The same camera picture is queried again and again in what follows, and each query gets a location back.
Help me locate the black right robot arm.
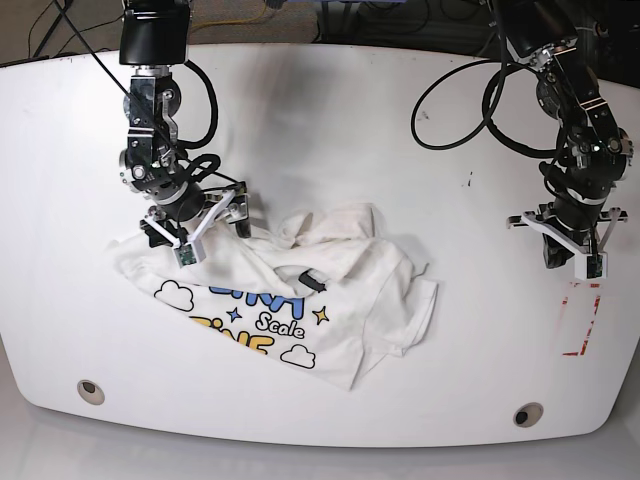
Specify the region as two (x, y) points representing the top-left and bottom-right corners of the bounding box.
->
(119, 1), (251, 267)

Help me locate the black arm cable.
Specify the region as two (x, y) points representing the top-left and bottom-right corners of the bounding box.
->
(49, 0), (246, 191)
(410, 0), (566, 161)

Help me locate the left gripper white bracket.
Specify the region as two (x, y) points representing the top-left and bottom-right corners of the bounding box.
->
(506, 207), (629, 269)

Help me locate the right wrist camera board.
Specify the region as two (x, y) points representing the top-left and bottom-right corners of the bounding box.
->
(173, 243), (199, 268)

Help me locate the table grommet hole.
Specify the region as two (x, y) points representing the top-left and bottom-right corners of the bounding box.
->
(513, 402), (544, 428)
(77, 379), (106, 406)

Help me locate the white printed t-shirt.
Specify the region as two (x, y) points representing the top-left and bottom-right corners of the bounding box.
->
(109, 204), (438, 390)

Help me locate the yellow cable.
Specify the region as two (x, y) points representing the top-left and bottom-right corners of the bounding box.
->
(169, 2), (281, 46)

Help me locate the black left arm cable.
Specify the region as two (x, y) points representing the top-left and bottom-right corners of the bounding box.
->
(410, 0), (566, 161)

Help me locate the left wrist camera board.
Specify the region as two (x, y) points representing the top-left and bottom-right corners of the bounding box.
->
(574, 252), (608, 281)

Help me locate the red tape rectangle marking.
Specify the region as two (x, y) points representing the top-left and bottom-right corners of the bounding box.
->
(556, 282), (603, 357)

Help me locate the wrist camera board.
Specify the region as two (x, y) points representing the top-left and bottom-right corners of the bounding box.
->
(574, 252), (608, 281)
(173, 243), (199, 268)

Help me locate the left table grommet hole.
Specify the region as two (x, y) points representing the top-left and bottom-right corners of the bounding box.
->
(77, 379), (106, 406)

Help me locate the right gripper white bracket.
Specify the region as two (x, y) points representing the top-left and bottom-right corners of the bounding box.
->
(140, 182), (250, 263)

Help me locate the right table grommet hole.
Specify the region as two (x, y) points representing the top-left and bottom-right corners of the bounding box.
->
(513, 402), (544, 428)

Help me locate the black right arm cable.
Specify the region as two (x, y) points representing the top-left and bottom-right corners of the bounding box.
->
(49, 0), (246, 191)

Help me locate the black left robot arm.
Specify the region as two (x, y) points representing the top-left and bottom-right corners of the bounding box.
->
(488, 1), (633, 281)

